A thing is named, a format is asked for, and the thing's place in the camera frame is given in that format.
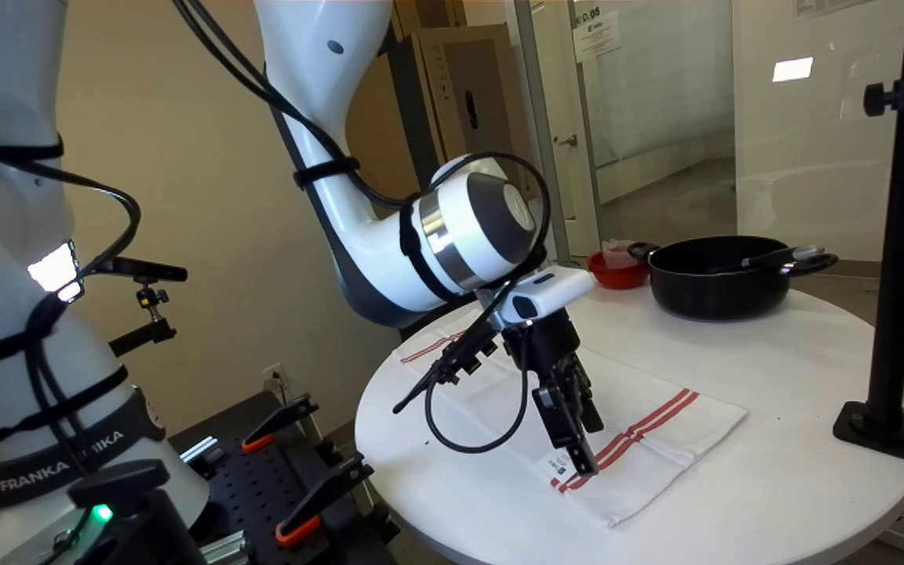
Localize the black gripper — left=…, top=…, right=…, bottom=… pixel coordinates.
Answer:
left=498, top=310, right=607, bottom=479

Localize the white towel with red stripes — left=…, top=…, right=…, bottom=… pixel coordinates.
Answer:
left=398, top=331, right=751, bottom=530

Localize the red plastic container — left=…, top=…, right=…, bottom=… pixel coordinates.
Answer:
left=586, top=243, right=654, bottom=293

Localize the black cooking pot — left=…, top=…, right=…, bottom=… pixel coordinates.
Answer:
left=627, top=234, right=843, bottom=322

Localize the black orange clamp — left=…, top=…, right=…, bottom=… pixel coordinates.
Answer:
left=272, top=451, right=377, bottom=552
left=239, top=394, right=319, bottom=456

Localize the brown cardboard box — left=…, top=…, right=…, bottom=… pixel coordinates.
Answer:
left=385, top=0, right=533, bottom=201

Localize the paper sign on door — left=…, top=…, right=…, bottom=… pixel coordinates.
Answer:
left=572, top=5, right=624, bottom=63

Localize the black control box green light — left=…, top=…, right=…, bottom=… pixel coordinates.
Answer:
left=53, top=457, right=178, bottom=565

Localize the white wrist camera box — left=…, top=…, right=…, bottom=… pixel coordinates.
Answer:
left=493, top=264, right=599, bottom=326

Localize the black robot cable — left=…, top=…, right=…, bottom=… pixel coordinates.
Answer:
left=174, top=0, right=556, bottom=456

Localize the black camera on mount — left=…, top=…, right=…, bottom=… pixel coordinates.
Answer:
left=85, top=256, right=192, bottom=358

